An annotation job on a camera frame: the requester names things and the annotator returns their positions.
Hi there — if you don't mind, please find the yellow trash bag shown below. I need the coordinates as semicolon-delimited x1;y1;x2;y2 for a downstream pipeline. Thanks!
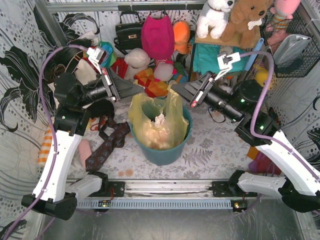
128;80;191;150

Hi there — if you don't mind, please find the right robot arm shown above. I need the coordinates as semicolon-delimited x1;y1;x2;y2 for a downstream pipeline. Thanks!
172;72;320;213

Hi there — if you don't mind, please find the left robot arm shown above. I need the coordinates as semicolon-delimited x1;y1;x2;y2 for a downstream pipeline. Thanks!
21;68;144;220

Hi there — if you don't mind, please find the rainbow striped bag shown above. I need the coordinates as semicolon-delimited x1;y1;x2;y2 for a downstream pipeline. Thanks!
133;66;189;98

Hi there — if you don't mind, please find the cream canvas tote bag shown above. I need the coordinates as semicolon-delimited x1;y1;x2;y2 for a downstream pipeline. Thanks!
46;58;98;91

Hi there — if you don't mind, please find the crumpled paper trash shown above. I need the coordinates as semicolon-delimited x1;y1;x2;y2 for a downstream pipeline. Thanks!
152;113;166;128

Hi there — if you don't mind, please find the teal trash bin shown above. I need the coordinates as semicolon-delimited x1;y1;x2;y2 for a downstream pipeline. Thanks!
129;106;193;166

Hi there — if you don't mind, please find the red garment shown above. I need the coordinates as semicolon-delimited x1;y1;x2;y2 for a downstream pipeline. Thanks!
111;57;129;79

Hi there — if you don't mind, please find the white fluffy plush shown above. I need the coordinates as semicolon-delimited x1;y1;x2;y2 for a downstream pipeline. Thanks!
124;48;151;81

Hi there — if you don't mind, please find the pink white plush doll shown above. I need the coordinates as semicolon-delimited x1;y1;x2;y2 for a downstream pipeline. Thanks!
153;58;177;82

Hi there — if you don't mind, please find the colourful scarf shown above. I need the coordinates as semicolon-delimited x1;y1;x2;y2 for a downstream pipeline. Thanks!
98;41;117;68

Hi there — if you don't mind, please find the black metal shelf rack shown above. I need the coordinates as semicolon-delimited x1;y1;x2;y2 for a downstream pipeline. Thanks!
186;34;266;99

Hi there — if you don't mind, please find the brown floral necktie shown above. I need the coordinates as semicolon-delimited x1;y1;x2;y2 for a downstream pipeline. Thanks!
85;117;131;172

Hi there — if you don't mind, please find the yellow plush duck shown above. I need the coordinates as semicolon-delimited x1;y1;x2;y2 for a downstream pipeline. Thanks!
253;64;268;87

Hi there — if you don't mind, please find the orange plush toy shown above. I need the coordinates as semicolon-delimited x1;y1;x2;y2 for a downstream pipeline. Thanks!
173;20;192;55

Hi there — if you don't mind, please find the black leather handbag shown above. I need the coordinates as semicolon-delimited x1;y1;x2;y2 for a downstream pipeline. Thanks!
113;11;144;55

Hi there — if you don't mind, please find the white plush dog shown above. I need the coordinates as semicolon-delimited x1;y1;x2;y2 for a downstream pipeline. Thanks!
196;0;236;39

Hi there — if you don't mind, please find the pink soft pad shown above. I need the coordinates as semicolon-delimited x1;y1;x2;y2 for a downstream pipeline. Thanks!
78;139;92;170

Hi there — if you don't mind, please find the brown plush dog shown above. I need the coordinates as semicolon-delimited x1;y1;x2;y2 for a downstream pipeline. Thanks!
221;0;272;49

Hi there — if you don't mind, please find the silver pouch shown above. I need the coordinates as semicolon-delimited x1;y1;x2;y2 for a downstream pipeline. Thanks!
273;34;312;65

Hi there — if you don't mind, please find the orange checkered towel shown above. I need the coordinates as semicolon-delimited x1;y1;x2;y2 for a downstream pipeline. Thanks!
37;126;53;167

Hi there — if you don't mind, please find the pink plush toy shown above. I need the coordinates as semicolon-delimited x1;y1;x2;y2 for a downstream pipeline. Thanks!
265;0;301;46

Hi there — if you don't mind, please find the magenta orange cloth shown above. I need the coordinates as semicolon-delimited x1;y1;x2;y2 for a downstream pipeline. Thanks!
247;146;282;175

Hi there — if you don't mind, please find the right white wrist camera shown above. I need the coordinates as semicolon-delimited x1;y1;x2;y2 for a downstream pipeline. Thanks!
217;52;241;71

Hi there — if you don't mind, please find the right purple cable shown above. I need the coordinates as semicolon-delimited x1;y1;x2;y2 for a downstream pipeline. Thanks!
238;51;320;183

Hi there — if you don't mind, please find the purple cable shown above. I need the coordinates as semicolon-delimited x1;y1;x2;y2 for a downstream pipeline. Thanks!
238;51;320;183
2;44;91;240

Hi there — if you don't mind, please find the black wire basket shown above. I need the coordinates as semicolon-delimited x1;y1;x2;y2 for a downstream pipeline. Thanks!
260;11;320;78

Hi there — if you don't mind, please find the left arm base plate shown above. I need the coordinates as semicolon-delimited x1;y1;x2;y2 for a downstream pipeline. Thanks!
99;181;125;198

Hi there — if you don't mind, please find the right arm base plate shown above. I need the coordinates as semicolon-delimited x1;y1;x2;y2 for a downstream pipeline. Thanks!
209;181;258;198

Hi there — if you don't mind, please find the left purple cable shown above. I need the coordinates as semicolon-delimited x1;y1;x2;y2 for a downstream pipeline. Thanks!
2;44;91;240

